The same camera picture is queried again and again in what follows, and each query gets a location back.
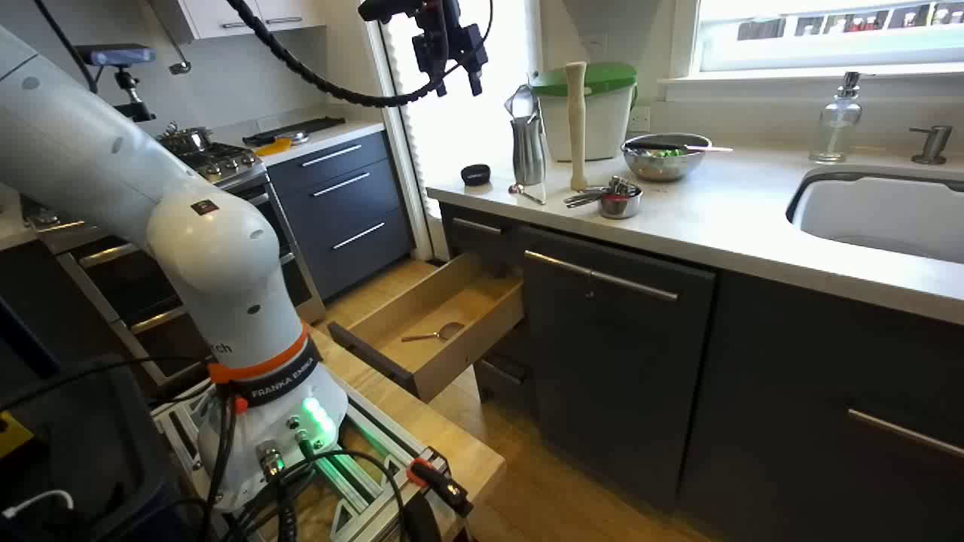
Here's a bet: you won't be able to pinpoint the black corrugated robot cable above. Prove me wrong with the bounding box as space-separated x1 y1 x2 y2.
219 0 447 110

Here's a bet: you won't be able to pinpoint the small strainer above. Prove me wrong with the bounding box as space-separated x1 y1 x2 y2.
398 316 468 347

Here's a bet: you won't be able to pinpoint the tall wooden pepper mill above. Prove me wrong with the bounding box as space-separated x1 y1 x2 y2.
559 58 593 197

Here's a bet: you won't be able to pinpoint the dark dishwasher door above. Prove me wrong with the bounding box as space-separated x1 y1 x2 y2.
515 224 719 515

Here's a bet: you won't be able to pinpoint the small metal utensil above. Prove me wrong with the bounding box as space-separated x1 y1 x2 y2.
505 181 548 209

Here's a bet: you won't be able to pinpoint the open wooden drawer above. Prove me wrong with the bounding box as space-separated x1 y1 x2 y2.
326 251 528 403

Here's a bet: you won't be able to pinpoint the white wall cabinet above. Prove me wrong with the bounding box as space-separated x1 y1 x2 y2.
147 0 328 46

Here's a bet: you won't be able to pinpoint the gas stove top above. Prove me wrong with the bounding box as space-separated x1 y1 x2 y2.
153 123 268 191

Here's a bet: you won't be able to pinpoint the white framed window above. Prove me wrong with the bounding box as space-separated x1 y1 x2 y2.
690 0 964 77
363 18 544 265

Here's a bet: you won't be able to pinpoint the oven range with rails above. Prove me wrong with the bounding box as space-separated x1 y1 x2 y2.
19 178 326 403

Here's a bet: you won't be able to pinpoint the wooden robot platform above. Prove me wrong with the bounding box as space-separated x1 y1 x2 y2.
309 324 505 542

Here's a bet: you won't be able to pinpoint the black flat tray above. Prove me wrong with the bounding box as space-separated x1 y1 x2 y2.
238 114 349 152

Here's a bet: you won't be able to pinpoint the black and red clamp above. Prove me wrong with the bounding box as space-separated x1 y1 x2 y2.
404 446 475 520

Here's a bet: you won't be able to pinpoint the dark cabinet door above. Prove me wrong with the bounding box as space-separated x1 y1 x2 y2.
681 268 964 542

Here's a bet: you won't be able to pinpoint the camera on tripod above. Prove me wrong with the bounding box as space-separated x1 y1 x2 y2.
75 40 158 125

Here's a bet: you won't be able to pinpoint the metal pitcher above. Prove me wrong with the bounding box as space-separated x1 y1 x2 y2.
504 80 551 191

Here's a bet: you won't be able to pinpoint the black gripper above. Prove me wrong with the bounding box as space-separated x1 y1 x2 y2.
408 0 495 103

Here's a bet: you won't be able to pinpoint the metal faucet handle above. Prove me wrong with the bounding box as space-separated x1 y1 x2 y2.
906 121 959 169

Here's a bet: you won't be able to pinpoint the metal measuring cups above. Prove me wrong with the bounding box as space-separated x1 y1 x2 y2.
564 174 647 224

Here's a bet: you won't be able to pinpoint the blue drawer cabinet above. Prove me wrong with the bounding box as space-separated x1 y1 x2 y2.
266 130 415 304

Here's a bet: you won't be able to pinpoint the metal mixing bowl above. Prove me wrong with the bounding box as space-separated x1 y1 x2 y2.
619 130 713 188

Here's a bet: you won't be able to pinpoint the clear soap dispenser bottle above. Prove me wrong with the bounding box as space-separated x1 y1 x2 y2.
806 70 867 167

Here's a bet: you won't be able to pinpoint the white undermount sink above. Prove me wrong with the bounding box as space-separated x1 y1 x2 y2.
783 164 964 268

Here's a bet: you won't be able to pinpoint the white cup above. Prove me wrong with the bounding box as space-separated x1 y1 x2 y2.
528 59 642 167

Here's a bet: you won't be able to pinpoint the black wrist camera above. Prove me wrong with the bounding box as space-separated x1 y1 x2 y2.
355 0 418 28

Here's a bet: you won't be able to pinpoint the black round perforated object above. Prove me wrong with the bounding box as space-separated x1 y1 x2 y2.
457 160 495 191

